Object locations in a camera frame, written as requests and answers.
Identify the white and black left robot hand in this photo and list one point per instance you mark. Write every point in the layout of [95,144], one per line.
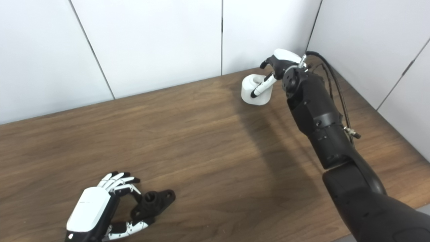
[89,208]

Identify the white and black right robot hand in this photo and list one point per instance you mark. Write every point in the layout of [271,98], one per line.
[284,58]

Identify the round white plastic piece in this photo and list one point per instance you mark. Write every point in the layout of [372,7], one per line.
[248,90]

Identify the black plastic flanged holder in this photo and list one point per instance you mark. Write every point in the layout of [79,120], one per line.
[154,201]

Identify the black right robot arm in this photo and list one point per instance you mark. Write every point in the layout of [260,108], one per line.
[322,124]

